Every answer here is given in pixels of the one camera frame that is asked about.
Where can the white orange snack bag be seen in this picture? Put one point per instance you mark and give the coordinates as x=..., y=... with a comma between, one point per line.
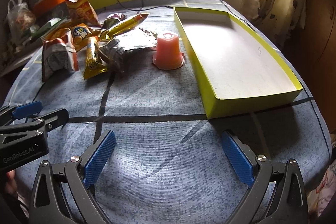
x=59, y=53

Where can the yellow candy stick pack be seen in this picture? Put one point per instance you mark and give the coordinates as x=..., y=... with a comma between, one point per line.
x=93, y=63

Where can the pink jelly cup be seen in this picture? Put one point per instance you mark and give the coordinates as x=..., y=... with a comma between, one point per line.
x=168, y=55

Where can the blue patterned tablecloth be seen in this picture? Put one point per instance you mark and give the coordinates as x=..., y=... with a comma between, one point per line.
x=168, y=165

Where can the dark foil snack bag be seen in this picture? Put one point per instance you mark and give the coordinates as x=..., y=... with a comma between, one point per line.
x=116, y=51

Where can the operator hand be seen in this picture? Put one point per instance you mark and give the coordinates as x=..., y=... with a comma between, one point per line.
x=11, y=185

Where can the yellow-green cardboard tray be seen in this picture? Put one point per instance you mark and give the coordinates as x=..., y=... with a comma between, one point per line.
x=237, y=71

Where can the striped prawn cracker bag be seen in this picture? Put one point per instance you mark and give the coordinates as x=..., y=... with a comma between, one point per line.
x=83, y=11

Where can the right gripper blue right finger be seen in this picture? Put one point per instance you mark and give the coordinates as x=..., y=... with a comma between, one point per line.
x=287, y=203

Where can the pink purple snack packet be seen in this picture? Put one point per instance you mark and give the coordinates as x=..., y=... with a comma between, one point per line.
x=118, y=16

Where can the white plastic bag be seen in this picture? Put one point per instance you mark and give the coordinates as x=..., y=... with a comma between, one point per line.
x=20, y=18

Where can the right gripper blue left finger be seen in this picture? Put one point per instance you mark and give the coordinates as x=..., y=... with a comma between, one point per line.
x=48, y=202

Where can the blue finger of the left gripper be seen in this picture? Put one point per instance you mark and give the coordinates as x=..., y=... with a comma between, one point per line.
x=54, y=119
x=11, y=113

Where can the long yellow snack tube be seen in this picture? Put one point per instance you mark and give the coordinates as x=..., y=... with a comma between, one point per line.
x=124, y=26

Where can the golden chip bag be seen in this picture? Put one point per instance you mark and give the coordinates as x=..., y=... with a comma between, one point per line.
x=79, y=33

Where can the green snack packet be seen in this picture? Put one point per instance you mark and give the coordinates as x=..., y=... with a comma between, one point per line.
x=110, y=22

